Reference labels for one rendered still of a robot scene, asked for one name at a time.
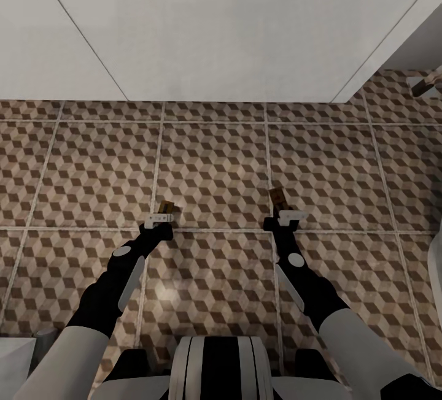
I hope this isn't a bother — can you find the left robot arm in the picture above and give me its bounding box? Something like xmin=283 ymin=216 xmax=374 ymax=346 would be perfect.
xmin=11 ymin=213 xmax=175 ymax=400

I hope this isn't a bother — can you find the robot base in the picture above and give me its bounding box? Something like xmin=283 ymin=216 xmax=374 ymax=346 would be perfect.
xmin=90 ymin=348 xmax=352 ymax=400

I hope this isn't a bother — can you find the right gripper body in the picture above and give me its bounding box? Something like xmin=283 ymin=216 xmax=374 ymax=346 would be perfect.
xmin=263 ymin=217 xmax=299 ymax=243

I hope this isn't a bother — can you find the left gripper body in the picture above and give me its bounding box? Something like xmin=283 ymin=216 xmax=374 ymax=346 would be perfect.
xmin=139 ymin=223 xmax=174 ymax=250

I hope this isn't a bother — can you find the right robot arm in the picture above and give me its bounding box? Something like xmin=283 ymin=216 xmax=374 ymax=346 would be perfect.
xmin=263 ymin=206 xmax=442 ymax=400

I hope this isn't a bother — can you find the mousetrap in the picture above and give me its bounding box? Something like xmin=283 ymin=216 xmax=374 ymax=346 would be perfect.
xmin=269 ymin=187 xmax=290 ymax=213
xmin=158 ymin=200 xmax=174 ymax=214

